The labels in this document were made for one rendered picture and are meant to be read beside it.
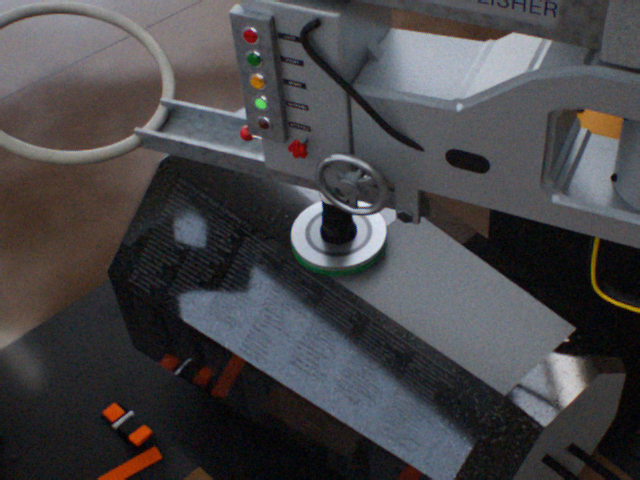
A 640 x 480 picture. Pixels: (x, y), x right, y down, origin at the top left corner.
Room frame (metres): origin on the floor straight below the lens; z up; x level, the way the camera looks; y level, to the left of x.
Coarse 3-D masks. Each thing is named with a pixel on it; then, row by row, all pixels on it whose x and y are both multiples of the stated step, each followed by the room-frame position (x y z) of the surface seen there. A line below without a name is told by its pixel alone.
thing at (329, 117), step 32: (256, 0) 1.49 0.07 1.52; (288, 0) 1.47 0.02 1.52; (320, 0) 1.46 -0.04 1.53; (352, 0) 1.46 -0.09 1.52; (288, 32) 1.46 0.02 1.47; (320, 32) 1.43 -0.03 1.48; (352, 32) 1.44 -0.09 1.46; (384, 32) 1.56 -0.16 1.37; (288, 64) 1.46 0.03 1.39; (352, 64) 1.44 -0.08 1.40; (288, 96) 1.47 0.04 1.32; (320, 96) 1.43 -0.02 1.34; (320, 128) 1.44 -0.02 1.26; (288, 160) 1.48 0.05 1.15
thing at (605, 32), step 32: (384, 0) 1.37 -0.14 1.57; (416, 0) 1.34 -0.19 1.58; (448, 0) 1.32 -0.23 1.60; (480, 0) 1.29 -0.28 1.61; (512, 0) 1.27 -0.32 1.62; (544, 0) 1.24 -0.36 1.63; (576, 0) 1.22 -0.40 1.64; (608, 0) 1.20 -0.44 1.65; (544, 32) 1.24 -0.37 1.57; (576, 32) 1.22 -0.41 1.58; (608, 32) 1.18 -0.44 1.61
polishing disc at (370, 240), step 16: (320, 208) 1.63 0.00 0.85; (304, 224) 1.59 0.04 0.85; (320, 224) 1.58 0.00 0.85; (368, 224) 1.57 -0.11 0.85; (384, 224) 1.56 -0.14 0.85; (304, 240) 1.54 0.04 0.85; (320, 240) 1.53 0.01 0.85; (352, 240) 1.52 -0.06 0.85; (368, 240) 1.52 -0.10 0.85; (384, 240) 1.51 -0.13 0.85; (304, 256) 1.49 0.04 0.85; (320, 256) 1.48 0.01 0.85; (336, 256) 1.48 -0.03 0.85; (352, 256) 1.47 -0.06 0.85; (368, 256) 1.47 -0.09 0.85
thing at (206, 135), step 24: (168, 120) 1.80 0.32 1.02; (192, 120) 1.78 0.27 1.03; (216, 120) 1.75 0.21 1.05; (240, 120) 1.72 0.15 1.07; (144, 144) 1.72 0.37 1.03; (168, 144) 1.68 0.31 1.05; (192, 144) 1.65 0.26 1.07; (216, 144) 1.69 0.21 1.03; (240, 144) 1.68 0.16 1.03; (240, 168) 1.59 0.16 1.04; (264, 168) 1.56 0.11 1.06; (336, 192) 1.47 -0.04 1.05; (408, 216) 1.37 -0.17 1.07
